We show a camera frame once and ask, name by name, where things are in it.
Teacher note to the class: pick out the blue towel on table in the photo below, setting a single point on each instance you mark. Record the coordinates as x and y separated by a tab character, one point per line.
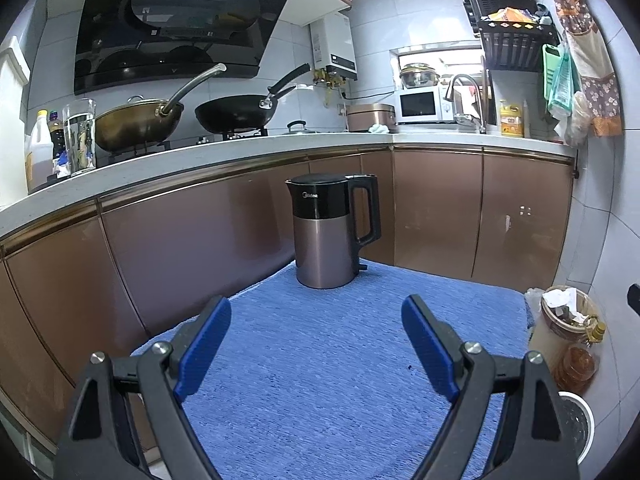
324	384

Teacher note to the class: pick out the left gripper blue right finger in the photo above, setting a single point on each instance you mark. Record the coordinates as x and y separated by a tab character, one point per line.
437	347

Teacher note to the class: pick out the white microwave oven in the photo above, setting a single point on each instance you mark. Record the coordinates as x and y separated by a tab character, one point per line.
424	105

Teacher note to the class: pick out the cooking oil bottle yellow cap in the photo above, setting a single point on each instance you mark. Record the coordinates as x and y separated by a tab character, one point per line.
581	361

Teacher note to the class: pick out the white water heater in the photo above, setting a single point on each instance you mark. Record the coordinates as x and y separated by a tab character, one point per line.
332	49

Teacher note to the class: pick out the bronze wok with handle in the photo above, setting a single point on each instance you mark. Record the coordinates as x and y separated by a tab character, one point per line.
146	121

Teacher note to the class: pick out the black range hood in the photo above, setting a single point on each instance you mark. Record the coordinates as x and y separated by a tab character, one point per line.
127	41

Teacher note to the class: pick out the steel pot on microwave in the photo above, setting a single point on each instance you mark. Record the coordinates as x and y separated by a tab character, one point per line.
418	75

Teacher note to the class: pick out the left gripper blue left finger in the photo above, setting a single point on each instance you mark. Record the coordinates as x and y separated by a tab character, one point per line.
195	345

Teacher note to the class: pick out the clear glass utensil jar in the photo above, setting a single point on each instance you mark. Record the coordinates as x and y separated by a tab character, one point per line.
79	133

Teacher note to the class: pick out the steel trash bin white rim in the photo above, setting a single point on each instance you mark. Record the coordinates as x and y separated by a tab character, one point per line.
580	423

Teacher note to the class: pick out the gas stove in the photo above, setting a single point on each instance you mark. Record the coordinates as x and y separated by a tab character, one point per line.
104	158

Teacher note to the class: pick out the pot lid on counter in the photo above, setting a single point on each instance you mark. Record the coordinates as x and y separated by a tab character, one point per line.
298	127

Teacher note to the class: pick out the white jug on counter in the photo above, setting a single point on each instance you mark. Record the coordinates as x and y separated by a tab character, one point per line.
39	155

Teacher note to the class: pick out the patterned hanging apron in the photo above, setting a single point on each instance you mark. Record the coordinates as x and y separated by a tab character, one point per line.
596	102

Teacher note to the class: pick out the chrome kitchen faucet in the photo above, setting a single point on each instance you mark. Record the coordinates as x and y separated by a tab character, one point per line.
466	99

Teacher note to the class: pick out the yellow oil bottle on counter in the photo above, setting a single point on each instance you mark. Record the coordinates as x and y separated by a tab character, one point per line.
511	119

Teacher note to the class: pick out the black wall dish rack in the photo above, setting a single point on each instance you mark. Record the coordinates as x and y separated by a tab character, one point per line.
512	32

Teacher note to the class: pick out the black frying pan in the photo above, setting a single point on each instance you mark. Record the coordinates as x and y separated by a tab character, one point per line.
231	115

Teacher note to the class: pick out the black and copper electric kettle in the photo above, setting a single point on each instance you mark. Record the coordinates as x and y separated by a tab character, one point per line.
326	243

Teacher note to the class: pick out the green hanging bag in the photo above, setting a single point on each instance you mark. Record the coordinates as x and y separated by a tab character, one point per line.
560	82

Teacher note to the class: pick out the brown kitchen base cabinets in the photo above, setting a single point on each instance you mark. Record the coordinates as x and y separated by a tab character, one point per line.
107	260

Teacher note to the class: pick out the beige full waste bucket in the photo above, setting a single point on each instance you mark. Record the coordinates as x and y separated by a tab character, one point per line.
561	315

